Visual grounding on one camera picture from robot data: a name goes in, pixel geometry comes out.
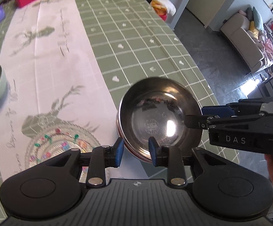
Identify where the yellow pillow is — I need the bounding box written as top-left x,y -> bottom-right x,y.
249,21 -> 259,35

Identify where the orange steel-lined bowl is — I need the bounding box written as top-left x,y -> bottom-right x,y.
116,76 -> 204,163

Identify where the white and orange cloth pile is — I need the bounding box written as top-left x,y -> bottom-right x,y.
150,0 -> 176,22

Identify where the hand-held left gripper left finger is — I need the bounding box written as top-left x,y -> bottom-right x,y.
46,137 -> 125,189

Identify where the teal pillow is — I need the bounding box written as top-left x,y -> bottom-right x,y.
252,7 -> 264,30

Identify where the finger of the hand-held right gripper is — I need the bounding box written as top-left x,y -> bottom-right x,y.
185,114 -> 221,131
202,101 -> 263,118

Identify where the clear glass plate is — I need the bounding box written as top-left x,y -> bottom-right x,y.
25,120 -> 101,172

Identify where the pink cloth pile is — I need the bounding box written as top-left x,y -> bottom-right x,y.
259,32 -> 273,62

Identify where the white printed table runner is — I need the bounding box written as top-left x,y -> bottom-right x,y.
0,0 -> 149,182

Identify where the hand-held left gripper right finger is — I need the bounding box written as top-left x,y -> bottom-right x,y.
148,137 -> 224,187

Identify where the beige sofa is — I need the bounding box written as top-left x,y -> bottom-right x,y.
220,13 -> 267,74

